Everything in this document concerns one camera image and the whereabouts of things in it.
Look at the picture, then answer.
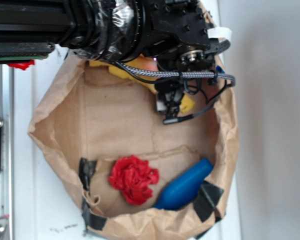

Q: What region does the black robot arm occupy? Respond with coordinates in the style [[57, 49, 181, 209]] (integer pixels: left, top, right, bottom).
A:
[[0, 0, 231, 72]]

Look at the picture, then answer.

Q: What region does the blue plastic bottle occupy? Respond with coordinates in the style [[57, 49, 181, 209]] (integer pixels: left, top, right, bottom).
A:
[[153, 158, 214, 210]]

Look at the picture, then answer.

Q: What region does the red plastic piece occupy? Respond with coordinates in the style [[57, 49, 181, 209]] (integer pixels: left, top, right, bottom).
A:
[[7, 59, 35, 71]]

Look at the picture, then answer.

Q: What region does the red crumpled paper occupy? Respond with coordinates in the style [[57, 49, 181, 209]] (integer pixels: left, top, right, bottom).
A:
[[108, 155, 160, 206]]

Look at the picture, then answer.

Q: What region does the grey braided cable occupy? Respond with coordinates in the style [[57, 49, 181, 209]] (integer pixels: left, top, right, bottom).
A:
[[114, 60, 237, 88]]

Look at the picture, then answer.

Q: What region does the yellow cloth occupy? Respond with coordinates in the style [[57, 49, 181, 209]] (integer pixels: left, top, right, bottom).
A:
[[89, 55, 196, 115]]

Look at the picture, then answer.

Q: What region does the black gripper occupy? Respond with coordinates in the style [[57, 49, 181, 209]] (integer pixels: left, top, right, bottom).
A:
[[142, 0, 232, 73]]

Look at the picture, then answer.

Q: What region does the brown paper bag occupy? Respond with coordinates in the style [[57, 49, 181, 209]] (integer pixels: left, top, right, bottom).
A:
[[28, 55, 239, 240]]

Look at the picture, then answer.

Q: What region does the aluminium extrusion rail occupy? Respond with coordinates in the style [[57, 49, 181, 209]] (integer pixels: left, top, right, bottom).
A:
[[0, 64, 14, 240]]

